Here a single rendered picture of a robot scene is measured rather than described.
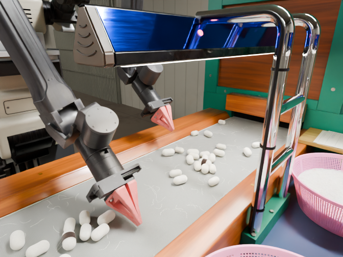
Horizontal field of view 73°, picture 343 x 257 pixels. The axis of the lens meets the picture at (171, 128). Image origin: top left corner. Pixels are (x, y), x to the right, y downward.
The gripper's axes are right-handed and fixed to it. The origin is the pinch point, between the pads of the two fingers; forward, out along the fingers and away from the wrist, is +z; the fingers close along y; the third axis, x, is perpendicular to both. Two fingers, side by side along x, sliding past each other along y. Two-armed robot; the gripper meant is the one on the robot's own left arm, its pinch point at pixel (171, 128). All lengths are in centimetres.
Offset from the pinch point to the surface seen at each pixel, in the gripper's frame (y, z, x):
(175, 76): 187, -114, 126
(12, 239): -45.6, 8.4, -0.3
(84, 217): -34.8, 11.3, -2.6
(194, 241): -25.6, 25.2, -15.3
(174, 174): -11.3, 12.9, -2.8
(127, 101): 188, -166, 244
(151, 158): -7.9, 4.4, 6.2
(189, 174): -7.0, 14.9, -2.9
